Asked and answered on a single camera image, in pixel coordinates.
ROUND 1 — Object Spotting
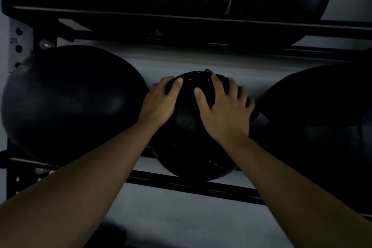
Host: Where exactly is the large black leather medicine ball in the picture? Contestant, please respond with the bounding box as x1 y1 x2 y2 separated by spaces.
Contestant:
251 63 372 216
1 45 149 165

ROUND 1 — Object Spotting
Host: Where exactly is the person's right forearm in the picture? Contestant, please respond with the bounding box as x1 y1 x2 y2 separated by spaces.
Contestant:
224 136 372 248

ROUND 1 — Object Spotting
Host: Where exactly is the person's left hand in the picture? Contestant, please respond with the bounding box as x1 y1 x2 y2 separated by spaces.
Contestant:
137 76 184 129

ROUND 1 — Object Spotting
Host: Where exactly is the person's left forearm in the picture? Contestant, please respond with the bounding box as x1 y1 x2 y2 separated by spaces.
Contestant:
0 121 159 248

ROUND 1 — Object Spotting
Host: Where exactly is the person's right hand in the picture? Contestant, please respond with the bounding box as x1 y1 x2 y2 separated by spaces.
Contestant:
194 73 256 146

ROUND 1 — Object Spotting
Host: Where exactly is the black white-stitched medicine ball purple tag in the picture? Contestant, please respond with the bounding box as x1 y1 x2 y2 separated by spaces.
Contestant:
151 68 269 181

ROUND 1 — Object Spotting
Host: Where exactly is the black metal rack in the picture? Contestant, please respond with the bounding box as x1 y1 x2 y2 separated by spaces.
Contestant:
0 0 372 222

